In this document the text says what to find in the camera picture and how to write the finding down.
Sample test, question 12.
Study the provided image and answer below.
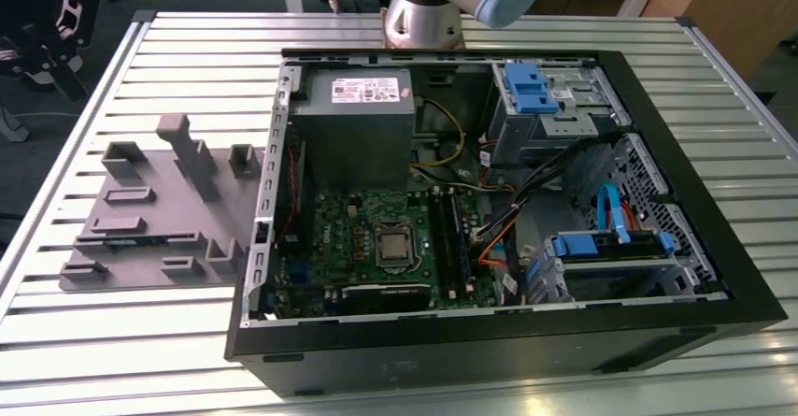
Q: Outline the black RAM slot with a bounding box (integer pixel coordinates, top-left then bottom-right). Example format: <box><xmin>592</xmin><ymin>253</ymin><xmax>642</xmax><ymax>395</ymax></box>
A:
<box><xmin>427</xmin><ymin>188</ymin><xmax>447</xmax><ymax>296</ymax></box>
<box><xmin>433</xmin><ymin>188</ymin><xmax>455</xmax><ymax>296</ymax></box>
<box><xmin>441</xmin><ymin>188</ymin><xmax>461</xmax><ymax>295</ymax></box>

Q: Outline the yellow power wire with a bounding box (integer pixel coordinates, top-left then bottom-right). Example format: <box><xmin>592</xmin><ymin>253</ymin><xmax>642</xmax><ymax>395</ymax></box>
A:
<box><xmin>408</xmin><ymin>97</ymin><xmax>467</xmax><ymax>170</ymax></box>

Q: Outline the hard disk in blue carrier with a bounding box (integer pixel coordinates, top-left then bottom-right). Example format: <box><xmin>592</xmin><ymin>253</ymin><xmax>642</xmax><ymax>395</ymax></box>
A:
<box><xmin>547</xmin><ymin>229</ymin><xmax>675</xmax><ymax>263</ymax></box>

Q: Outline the grey power supply unit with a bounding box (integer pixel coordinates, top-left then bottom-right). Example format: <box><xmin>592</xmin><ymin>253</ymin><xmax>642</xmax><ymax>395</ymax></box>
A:
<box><xmin>291</xmin><ymin>67</ymin><xmax>417</xmax><ymax>192</ymax></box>

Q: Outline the silver CPU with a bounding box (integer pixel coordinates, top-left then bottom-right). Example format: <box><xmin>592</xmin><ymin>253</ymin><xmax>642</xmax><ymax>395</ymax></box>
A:
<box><xmin>377</xmin><ymin>233</ymin><xmax>411</xmax><ymax>260</ymax></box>

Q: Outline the wooden cabinet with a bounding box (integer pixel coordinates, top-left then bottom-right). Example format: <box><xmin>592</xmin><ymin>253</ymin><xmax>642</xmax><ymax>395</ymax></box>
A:
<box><xmin>644</xmin><ymin>0</ymin><xmax>798</xmax><ymax>90</ymax></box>

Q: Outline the blue VGA port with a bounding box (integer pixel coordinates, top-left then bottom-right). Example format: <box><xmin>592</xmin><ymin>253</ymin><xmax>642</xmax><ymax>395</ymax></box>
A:
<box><xmin>289</xmin><ymin>256</ymin><xmax>312</xmax><ymax>289</ymax></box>

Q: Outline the grey parts rack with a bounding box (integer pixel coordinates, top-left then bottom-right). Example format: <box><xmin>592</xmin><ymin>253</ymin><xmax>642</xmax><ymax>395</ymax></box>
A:
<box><xmin>57</xmin><ymin>114</ymin><xmax>267</xmax><ymax>292</ymax></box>

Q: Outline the black CPU socket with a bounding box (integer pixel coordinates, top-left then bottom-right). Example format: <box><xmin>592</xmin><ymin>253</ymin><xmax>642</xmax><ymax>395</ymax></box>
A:
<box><xmin>371</xmin><ymin>221</ymin><xmax>420</xmax><ymax>276</ymax></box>

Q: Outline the black graphics card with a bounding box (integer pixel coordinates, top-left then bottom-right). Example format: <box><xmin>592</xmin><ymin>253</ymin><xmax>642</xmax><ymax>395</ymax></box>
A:
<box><xmin>323</xmin><ymin>280</ymin><xmax>432</xmax><ymax>315</ymax></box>

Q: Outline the blue RAM stick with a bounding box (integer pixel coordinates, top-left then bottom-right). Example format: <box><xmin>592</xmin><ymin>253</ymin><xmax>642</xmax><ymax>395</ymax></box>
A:
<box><xmin>447</xmin><ymin>189</ymin><xmax>473</xmax><ymax>293</ymax></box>
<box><xmin>77</xmin><ymin>234</ymin><xmax>195</xmax><ymax>249</ymax></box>

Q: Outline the metal socket cover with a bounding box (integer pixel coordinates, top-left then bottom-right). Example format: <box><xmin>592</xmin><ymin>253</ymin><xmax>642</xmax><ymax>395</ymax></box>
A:
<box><xmin>371</xmin><ymin>228</ymin><xmax>417</xmax><ymax>267</ymax></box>

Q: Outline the black PC case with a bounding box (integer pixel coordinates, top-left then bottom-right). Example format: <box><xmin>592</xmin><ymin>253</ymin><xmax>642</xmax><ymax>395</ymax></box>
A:
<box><xmin>221</xmin><ymin>47</ymin><xmax>788</xmax><ymax>397</ymax></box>

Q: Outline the blue SATA wire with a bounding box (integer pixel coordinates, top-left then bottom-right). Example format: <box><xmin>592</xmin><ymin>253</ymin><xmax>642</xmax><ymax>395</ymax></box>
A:
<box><xmin>595</xmin><ymin>182</ymin><xmax>632</xmax><ymax>245</ymax></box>

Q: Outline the grey metal disk bay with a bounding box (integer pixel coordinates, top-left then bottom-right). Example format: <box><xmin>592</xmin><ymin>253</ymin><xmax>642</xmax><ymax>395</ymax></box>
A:
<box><xmin>523</xmin><ymin>247</ymin><xmax>731</xmax><ymax>305</ymax></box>

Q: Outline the black cable bundle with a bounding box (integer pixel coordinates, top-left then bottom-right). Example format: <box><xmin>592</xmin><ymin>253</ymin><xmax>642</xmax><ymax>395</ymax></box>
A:
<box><xmin>479</xmin><ymin>133</ymin><xmax>624</xmax><ymax>249</ymax></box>

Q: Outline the blue drive carrier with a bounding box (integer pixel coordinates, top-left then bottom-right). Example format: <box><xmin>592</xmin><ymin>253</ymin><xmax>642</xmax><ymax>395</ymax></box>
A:
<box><xmin>503</xmin><ymin>63</ymin><xmax>562</xmax><ymax>114</ymax></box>

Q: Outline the grey stand foot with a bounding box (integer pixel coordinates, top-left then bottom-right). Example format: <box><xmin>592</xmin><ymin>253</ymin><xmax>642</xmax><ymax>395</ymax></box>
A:
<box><xmin>0</xmin><ymin>105</ymin><xmax>29</xmax><ymax>144</ymax></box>

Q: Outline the orange SATA wire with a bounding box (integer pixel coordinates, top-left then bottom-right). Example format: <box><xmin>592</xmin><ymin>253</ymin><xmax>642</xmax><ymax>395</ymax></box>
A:
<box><xmin>476</xmin><ymin>217</ymin><xmax>523</xmax><ymax>267</ymax></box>

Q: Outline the green Dell motherboard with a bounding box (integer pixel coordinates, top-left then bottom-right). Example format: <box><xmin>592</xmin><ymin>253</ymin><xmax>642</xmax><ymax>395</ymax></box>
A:
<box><xmin>276</xmin><ymin>187</ymin><xmax>500</xmax><ymax>318</ymax></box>

